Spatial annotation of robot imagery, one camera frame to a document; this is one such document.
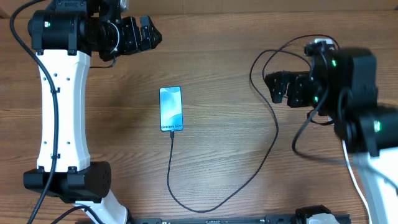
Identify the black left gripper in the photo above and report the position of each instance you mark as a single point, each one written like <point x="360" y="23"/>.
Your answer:
<point x="134" y="43"/>

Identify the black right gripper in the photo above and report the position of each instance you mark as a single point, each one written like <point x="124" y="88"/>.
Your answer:
<point x="296" y="81"/>

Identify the Samsung Galaxy smartphone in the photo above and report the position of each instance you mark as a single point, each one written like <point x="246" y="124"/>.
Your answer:
<point x="171" y="109"/>

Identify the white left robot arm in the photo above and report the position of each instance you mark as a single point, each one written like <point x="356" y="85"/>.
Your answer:
<point x="63" y="38"/>

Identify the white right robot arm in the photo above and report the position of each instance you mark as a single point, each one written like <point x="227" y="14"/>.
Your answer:
<point x="341" y="84"/>

